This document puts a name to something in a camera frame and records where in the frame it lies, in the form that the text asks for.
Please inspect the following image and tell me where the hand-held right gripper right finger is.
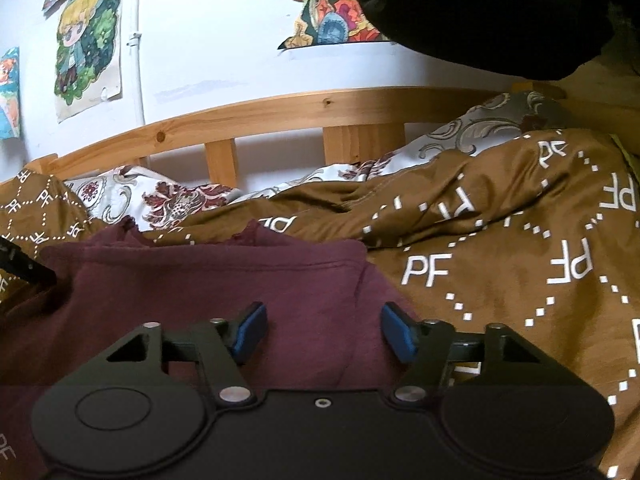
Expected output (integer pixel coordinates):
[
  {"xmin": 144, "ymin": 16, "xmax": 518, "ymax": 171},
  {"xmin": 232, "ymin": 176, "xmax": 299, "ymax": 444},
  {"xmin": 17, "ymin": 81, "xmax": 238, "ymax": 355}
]
[{"xmin": 381, "ymin": 301, "xmax": 546, "ymax": 406}]

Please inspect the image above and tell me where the small curled wall poster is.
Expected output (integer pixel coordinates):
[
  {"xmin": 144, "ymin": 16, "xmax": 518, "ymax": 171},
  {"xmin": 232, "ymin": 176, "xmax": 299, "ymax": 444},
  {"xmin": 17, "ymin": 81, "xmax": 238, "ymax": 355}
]
[{"xmin": 0, "ymin": 46, "xmax": 22, "ymax": 142}]

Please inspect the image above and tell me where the blond figure wall poster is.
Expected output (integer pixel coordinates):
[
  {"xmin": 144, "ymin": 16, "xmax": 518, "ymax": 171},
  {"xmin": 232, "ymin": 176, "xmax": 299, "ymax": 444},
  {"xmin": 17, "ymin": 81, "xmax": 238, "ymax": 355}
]
[{"xmin": 54, "ymin": 0, "xmax": 124, "ymax": 125}]

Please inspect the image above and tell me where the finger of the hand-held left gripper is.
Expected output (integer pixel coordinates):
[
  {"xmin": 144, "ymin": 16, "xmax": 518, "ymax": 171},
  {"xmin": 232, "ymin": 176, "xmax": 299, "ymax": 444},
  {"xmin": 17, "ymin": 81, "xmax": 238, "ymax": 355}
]
[{"xmin": 0, "ymin": 237, "xmax": 57, "ymax": 287}]

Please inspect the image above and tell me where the white wall pipe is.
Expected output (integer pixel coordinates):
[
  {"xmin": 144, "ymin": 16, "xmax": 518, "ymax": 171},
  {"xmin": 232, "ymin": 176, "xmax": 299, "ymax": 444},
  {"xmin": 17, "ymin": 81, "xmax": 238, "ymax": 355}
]
[{"xmin": 127, "ymin": 0, "xmax": 147, "ymax": 128}]

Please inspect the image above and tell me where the yellow-green cloth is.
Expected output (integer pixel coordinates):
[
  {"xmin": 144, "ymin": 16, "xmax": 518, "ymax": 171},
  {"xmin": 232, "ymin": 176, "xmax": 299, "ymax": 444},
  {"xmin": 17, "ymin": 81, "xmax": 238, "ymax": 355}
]
[{"xmin": 610, "ymin": 132, "xmax": 640, "ymax": 181}]

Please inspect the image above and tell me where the maroon long-sleeve shirt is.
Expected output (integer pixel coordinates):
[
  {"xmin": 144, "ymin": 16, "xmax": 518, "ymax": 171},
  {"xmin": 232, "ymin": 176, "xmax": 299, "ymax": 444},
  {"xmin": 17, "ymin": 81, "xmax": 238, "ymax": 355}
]
[{"xmin": 0, "ymin": 220, "xmax": 418, "ymax": 461}]

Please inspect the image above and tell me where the brown printed blanket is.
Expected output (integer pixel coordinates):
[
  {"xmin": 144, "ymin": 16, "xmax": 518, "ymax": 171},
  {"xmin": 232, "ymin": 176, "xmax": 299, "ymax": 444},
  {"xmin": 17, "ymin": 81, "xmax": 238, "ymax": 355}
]
[{"xmin": 0, "ymin": 127, "xmax": 640, "ymax": 480}]

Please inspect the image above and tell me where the black puffy jacket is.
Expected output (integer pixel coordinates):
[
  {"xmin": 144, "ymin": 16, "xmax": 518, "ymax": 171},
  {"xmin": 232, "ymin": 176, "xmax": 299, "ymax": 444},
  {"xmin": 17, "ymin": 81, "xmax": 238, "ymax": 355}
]
[{"xmin": 345, "ymin": 0, "xmax": 640, "ymax": 83}]

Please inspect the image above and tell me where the landscape wall poster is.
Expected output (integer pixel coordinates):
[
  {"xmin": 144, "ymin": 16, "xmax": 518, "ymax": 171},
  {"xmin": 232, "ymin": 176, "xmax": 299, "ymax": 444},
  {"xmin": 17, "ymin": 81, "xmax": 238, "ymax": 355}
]
[{"xmin": 260, "ymin": 0, "xmax": 396, "ymax": 51}]

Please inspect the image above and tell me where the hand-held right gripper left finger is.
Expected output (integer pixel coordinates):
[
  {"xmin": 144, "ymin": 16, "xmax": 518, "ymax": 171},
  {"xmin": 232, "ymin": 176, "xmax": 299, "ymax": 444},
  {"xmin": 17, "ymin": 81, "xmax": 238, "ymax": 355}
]
[{"xmin": 102, "ymin": 301, "xmax": 268, "ymax": 407}]

